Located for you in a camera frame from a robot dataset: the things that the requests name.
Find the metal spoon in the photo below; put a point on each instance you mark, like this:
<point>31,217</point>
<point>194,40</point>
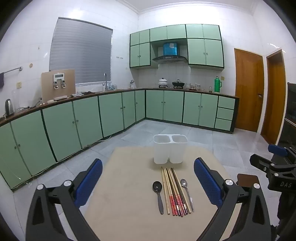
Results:
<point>184,183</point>

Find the brown stool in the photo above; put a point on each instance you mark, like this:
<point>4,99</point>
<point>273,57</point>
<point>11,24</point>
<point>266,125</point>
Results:
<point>247,179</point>

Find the black appliance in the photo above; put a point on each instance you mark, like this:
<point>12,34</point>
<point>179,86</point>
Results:
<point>289,115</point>

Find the green wall cabinet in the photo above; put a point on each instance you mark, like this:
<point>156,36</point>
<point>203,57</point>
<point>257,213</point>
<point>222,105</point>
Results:
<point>204,48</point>
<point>140,54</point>
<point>167,32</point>

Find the dark hanging cloth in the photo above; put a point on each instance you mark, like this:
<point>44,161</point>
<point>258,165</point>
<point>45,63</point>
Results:
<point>1,80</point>

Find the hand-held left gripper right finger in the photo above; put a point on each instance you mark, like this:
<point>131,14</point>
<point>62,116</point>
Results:
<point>205,180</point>

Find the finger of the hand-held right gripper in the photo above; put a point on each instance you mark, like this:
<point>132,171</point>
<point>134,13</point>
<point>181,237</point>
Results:
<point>278,150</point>
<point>260,162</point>

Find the small glass containers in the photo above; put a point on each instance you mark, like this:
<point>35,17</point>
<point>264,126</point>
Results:
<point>195,87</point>

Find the range hood with blue film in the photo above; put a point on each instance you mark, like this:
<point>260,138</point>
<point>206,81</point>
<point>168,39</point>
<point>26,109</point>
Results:
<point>170,52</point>

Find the steel electric kettle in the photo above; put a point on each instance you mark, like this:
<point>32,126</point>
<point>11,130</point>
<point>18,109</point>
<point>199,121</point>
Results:
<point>9,107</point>

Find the long green base cabinet run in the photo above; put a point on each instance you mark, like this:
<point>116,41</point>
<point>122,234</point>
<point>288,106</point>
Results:
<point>69,125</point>

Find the beige wall socket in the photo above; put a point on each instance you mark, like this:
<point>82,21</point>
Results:
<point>19,85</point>

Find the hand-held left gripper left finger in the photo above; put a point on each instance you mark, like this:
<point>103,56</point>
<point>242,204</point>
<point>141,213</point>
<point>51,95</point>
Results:
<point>90,183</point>

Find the tall chrome sink faucet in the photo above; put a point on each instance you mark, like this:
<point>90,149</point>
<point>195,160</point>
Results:
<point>105,81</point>

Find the black plastic spoon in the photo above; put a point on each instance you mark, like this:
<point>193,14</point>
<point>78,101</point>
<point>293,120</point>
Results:
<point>157,186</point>

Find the white cooking pot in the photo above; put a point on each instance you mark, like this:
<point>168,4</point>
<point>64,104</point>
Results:
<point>162,82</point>

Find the chrome towel bar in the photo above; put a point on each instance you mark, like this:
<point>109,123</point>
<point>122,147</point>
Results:
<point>12,69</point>

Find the grey window blind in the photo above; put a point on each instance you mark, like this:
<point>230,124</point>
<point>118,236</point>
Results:
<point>81,51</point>

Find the plain wooden door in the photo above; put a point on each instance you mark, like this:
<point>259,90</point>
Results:
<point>274,97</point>

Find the small chrome tap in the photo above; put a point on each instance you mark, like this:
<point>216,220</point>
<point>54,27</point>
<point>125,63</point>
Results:
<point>132,83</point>

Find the white water dispenser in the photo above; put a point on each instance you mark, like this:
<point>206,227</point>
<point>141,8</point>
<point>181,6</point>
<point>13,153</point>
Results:
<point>59,80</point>

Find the green base cabinet with drawers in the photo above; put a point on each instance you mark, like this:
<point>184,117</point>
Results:
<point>192,109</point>

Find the grey rag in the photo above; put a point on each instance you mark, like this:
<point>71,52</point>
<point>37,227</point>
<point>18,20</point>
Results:
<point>76,94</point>

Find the green thermos jug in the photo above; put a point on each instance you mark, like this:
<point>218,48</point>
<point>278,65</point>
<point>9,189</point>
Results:
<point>217,85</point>

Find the black wok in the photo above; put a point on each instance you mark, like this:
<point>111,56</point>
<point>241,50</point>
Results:
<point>178,83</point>

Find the white two-compartment utensil holder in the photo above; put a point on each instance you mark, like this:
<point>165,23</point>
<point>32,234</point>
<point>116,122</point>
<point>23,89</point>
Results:
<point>170,148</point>

